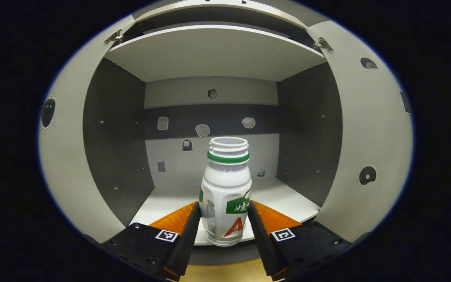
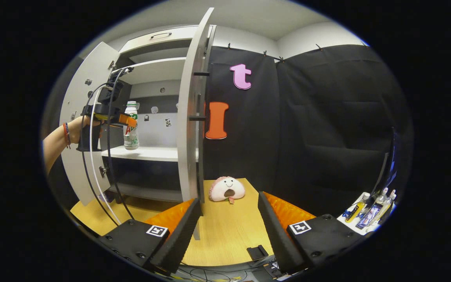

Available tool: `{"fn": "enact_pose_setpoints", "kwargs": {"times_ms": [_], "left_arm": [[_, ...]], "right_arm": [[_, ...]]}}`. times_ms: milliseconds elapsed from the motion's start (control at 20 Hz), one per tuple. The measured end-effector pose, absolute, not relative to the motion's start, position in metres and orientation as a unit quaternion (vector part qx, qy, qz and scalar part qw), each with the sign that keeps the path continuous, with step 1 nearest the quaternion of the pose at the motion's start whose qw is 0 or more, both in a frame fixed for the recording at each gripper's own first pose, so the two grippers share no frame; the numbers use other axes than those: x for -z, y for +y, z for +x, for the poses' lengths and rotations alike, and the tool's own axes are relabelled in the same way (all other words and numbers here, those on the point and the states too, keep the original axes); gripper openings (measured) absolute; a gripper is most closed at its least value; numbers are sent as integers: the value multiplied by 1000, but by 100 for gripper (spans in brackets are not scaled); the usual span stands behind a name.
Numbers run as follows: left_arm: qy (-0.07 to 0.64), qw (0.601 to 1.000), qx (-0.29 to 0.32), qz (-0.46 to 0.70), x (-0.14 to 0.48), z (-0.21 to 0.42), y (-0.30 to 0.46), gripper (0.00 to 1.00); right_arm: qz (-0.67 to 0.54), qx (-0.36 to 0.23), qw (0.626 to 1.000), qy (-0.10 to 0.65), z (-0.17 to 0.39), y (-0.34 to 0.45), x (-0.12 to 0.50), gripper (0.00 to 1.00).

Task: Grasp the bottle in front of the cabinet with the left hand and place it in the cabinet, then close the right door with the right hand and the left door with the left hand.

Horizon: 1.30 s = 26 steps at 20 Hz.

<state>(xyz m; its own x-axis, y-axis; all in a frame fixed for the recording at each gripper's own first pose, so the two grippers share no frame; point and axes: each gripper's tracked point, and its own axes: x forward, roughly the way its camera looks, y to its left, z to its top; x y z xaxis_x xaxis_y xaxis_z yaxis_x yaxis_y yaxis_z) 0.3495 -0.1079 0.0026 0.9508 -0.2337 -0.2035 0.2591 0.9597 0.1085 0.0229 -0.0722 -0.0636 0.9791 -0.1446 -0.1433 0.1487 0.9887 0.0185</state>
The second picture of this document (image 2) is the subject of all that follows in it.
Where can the clear plastic bottle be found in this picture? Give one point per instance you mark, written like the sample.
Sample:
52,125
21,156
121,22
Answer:
388,205
381,196

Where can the pink white plush toy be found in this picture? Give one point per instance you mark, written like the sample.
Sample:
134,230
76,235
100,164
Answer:
225,190

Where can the small black bracket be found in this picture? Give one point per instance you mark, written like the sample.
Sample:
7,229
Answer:
257,252

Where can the black backdrop cloth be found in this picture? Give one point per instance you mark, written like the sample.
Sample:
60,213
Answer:
327,117

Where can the white green drink bottle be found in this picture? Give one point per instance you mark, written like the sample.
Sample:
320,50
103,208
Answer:
131,137

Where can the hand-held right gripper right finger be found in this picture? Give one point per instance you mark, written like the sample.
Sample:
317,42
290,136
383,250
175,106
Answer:
278,235

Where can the white side table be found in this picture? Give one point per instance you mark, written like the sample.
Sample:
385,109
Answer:
350,226

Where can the blue flat packet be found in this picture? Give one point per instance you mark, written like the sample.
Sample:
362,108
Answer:
368,217

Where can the metal door hinge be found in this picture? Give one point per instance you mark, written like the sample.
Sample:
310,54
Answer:
112,65
102,171

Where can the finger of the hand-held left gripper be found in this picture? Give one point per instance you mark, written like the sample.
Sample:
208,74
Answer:
128,120

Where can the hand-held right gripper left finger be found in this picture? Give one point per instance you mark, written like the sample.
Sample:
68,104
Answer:
178,239

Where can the white open cabinet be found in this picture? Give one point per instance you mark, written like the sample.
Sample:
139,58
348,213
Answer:
147,153

